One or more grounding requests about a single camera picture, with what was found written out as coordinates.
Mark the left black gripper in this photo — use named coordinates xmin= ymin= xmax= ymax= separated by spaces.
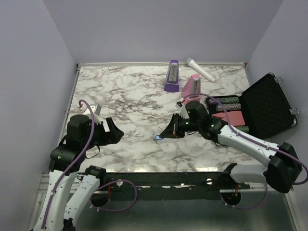
xmin=83 ymin=116 xmax=125 ymax=150

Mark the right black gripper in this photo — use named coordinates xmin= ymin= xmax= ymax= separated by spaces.
xmin=160 ymin=113 xmax=201 ymax=139

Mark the blue key tag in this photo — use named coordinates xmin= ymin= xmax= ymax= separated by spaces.
xmin=154 ymin=135 xmax=164 ymax=144

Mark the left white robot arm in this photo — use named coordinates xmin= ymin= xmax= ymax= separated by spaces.
xmin=33 ymin=113 xmax=124 ymax=231

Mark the purple metronome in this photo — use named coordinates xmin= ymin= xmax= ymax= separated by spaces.
xmin=164 ymin=60 xmax=180 ymax=92

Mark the pink metronome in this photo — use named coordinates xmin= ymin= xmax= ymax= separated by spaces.
xmin=181 ymin=74 xmax=201 ymax=104

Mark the green poker chip roll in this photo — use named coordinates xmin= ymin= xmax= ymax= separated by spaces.
xmin=208 ymin=97 xmax=239 ymax=105

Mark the red playing card deck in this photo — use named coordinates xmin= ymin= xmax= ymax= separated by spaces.
xmin=212 ymin=111 xmax=245 ymax=127

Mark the white toy microphone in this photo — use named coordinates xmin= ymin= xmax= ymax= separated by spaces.
xmin=186 ymin=58 xmax=215 ymax=82

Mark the black poker chip case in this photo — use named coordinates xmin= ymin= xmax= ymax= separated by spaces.
xmin=205 ymin=73 xmax=298 ymax=139

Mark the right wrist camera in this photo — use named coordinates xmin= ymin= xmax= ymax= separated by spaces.
xmin=176 ymin=102 xmax=188 ymax=118

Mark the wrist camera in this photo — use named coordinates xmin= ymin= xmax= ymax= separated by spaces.
xmin=176 ymin=102 xmax=188 ymax=118
xmin=82 ymin=103 xmax=102 ymax=116

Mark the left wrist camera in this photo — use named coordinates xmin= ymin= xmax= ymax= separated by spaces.
xmin=82 ymin=103 xmax=102 ymax=116

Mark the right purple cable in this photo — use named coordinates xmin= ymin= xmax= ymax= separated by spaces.
xmin=186 ymin=93 xmax=308 ymax=185

